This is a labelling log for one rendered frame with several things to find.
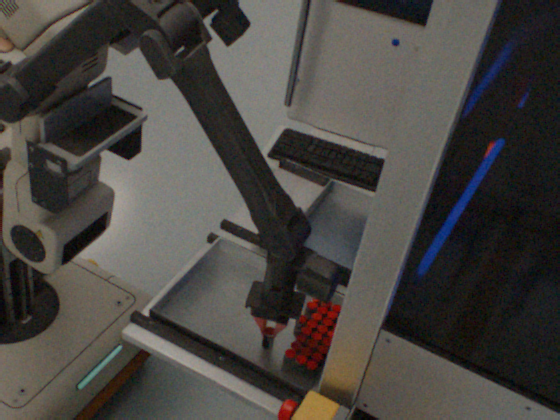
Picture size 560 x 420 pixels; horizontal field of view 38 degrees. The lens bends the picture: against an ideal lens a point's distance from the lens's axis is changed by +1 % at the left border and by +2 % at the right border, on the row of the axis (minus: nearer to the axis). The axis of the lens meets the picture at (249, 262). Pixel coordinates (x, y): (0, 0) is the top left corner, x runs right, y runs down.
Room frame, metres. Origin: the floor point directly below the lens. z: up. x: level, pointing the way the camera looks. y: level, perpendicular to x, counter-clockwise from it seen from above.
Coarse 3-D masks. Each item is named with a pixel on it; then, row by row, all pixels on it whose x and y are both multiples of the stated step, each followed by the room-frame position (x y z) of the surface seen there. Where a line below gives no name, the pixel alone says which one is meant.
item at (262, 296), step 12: (264, 276) 1.02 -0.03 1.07; (252, 288) 1.04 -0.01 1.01; (264, 288) 1.01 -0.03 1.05; (276, 288) 1.01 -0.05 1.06; (288, 288) 1.00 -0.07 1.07; (252, 300) 1.01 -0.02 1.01; (264, 300) 1.01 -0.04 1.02; (276, 300) 1.00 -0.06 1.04; (288, 300) 1.01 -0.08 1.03; (300, 300) 1.03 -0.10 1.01; (276, 312) 0.99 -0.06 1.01; (288, 312) 1.00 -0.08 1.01; (300, 312) 1.00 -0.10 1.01
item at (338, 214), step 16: (320, 192) 1.49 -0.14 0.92; (336, 192) 1.54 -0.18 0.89; (352, 192) 1.52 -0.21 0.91; (320, 208) 1.48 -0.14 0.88; (336, 208) 1.48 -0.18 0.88; (352, 208) 1.49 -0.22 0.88; (368, 208) 1.50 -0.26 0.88; (320, 224) 1.42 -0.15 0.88; (336, 224) 1.43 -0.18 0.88; (352, 224) 1.44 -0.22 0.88; (320, 240) 1.36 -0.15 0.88; (336, 240) 1.37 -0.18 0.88; (352, 240) 1.38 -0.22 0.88; (320, 256) 1.27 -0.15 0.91; (336, 256) 1.32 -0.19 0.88; (352, 256) 1.33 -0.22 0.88
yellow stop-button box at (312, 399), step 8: (312, 392) 0.81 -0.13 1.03; (304, 400) 0.80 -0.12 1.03; (312, 400) 0.80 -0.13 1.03; (320, 400) 0.80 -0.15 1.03; (328, 400) 0.80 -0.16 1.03; (304, 408) 0.78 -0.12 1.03; (312, 408) 0.78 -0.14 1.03; (320, 408) 0.79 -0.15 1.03; (328, 408) 0.79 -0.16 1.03; (336, 408) 0.79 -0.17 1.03; (344, 408) 0.79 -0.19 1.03; (296, 416) 0.76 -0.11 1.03; (304, 416) 0.77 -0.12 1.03; (312, 416) 0.77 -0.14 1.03; (320, 416) 0.77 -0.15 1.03; (328, 416) 0.77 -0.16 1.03; (336, 416) 0.78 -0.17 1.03; (344, 416) 0.78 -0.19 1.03
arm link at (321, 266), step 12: (276, 240) 0.99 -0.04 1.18; (276, 252) 0.99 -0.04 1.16; (288, 252) 0.99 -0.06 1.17; (300, 252) 1.02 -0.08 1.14; (312, 252) 1.03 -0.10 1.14; (276, 264) 0.99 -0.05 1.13; (288, 264) 0.99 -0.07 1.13; (300, 264) 1.00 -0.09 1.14; (312, 264) 1.00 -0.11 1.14; (324, 264) 1.00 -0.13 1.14; (300, 276) 0.99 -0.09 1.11; (312, 276) 0.99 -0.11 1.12; (324, 276) 0.98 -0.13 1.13; (336, 276) 0.99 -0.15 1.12; (300, 288) 0.98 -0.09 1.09; (312, 288) 0.98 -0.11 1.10; (324, 288) 0.97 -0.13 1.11; (324, 300) 0.97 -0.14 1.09
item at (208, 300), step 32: (224, 256) 1.26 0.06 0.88; (256, 256) 1.24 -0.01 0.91; (192, 288) 1.15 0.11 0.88; (224, 288) 1.16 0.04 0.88; (160, 320) 1.03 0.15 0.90; (192, 320) 1.06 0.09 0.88; (224, 320) 1.07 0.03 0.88; (224, 352) 0.98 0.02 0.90; (256, 352) 1.01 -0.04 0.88; (288, 384) 0.92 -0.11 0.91
